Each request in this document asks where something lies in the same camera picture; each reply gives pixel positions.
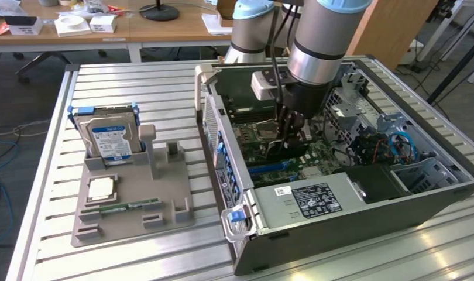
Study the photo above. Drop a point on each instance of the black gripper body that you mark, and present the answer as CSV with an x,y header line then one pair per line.
x,y
303,99

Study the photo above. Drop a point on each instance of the black graphics card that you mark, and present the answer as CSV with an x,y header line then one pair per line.
x,y
283,155

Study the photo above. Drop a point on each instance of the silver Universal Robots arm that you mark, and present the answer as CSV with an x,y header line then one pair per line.
x,y
322,35

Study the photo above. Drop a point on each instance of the CPU socket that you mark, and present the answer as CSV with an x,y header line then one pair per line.
x,y
266,130

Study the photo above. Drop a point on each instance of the green motherboard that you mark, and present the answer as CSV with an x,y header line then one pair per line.
x,y
318,155

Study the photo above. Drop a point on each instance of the perforated metal drive cage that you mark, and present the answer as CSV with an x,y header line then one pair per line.
x,y
350,126

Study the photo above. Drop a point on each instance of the blue expansion slot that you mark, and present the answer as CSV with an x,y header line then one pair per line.
x,y
267,169

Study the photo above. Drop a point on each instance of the grey power supply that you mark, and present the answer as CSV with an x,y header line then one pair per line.
x,y
275,210

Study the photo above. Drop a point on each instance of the small white cabinet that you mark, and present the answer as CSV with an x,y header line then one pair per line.
x,y
410,55

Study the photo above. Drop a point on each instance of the white papers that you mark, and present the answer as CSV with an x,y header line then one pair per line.
x,y
217,27

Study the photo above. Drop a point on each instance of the case latch with blue tab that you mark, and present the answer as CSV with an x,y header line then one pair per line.
x,y
237,218

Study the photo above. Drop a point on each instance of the black stand pole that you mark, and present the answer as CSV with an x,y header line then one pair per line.
x,y
436,95

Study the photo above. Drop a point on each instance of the grey disk bay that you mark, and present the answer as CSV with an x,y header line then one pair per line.
x,y
428,175

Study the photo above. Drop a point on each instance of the open black PC case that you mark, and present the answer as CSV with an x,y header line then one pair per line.
x,y
338,234

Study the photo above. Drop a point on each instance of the cardboard box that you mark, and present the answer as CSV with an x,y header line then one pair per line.
x,y
226,10

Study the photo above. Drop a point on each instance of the grey parts rack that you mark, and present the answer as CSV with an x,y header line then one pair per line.
x,y
143,187

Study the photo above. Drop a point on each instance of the hard disk with blue caddy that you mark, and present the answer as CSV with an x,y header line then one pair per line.
x,y
110,140

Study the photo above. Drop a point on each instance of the black lamp base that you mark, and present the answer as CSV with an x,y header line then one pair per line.
x,y
159,14

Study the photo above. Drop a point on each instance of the green RAM stick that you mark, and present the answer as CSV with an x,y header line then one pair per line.
x,y
119,207

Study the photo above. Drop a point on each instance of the silver CPU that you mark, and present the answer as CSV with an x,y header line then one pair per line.
x,y
102,188

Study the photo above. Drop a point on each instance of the plain white box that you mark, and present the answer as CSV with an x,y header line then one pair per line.
x,y
103,24

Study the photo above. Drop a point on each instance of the white box with round dish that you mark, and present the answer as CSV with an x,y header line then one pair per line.
x,y
71,29

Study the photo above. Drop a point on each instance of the wooden desk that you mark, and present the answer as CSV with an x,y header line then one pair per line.
x,y
46,40

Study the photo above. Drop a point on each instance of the black chair base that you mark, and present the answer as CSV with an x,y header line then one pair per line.
x,y
30,65

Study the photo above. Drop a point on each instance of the white box with black top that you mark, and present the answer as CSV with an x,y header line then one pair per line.
x,y
26,29

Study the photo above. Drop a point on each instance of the clear plastic bags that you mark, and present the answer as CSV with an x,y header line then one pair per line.
x,y
2,7

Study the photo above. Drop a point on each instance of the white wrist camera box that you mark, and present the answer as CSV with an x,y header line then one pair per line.
x,y
262,86

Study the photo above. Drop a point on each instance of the white table frame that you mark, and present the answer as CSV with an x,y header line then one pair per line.
x,y
437,35

